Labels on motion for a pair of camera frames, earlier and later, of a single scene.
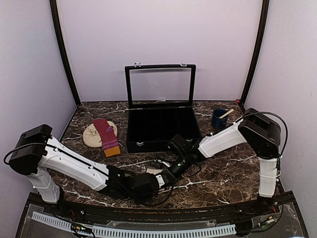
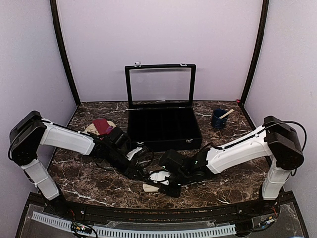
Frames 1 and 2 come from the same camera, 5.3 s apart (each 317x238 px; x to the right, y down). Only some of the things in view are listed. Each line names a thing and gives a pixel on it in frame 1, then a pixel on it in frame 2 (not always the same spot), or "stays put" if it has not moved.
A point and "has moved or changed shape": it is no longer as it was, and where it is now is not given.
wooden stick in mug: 231,110 stays put
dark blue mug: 218,123 stays put
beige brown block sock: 154,171 has moved or changed shape
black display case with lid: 161,98 stays put
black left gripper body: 140,200 → 112,159
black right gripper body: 179,170 → 182,177
